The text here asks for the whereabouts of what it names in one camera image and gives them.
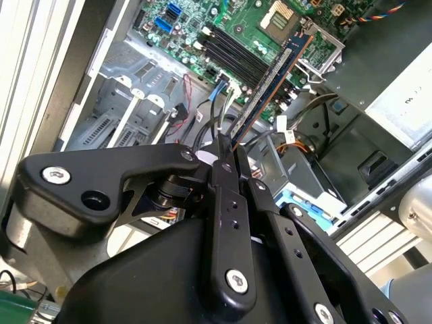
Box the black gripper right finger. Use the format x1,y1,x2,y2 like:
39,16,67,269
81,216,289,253
236,145,408,324

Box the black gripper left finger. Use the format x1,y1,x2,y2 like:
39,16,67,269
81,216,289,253
3,134,258,315

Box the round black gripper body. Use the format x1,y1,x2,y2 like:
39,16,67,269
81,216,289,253
55,217,315,324

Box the blue RAM stick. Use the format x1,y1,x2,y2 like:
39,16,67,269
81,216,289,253
231,29,315,151

